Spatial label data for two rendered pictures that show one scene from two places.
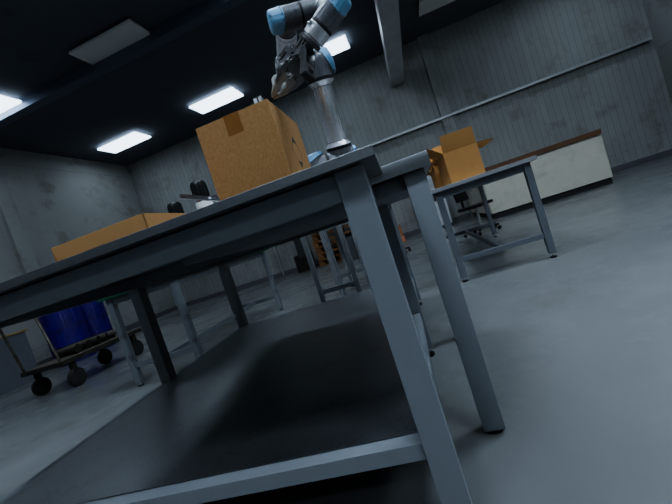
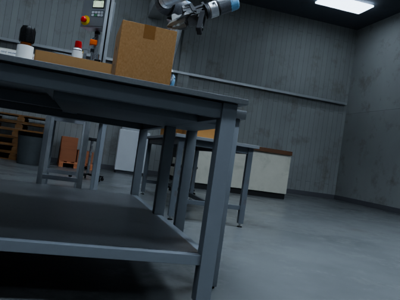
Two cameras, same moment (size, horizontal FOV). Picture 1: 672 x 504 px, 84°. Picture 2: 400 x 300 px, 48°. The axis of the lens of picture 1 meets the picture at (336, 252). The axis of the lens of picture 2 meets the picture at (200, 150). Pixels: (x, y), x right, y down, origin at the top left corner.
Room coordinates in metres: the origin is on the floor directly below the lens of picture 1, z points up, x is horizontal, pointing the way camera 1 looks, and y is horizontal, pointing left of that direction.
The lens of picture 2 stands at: (-0.74, 0.80, 0.58)
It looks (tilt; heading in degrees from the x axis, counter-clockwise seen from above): 1 degrees up; 333
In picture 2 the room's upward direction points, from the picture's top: 8 degrees clockwise
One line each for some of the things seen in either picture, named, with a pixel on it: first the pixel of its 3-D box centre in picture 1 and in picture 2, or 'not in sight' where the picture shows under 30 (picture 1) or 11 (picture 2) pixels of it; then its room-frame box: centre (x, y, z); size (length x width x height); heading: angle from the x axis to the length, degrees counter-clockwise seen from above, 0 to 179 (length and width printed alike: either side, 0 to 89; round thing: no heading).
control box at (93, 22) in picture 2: not in sight; (97, 14); (2.07, 0.18, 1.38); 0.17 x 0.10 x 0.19; 44
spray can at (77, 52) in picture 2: not in sight; (75, 61); (1.59, 0.36, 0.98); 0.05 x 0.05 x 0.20
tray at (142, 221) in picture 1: (143, 235); (73, 69); (1.00, 0.48, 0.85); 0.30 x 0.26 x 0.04; 169
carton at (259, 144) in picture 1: (263, 164); (141, 62); (1.25, 0.14, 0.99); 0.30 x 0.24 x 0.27; 168
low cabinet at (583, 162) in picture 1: (523, 181); (221, 165); (8.05, -4.36, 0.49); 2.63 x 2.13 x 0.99; 167
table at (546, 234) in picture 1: (473, 218); (187, 174); (3.89, -1.48, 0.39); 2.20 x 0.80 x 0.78; 167
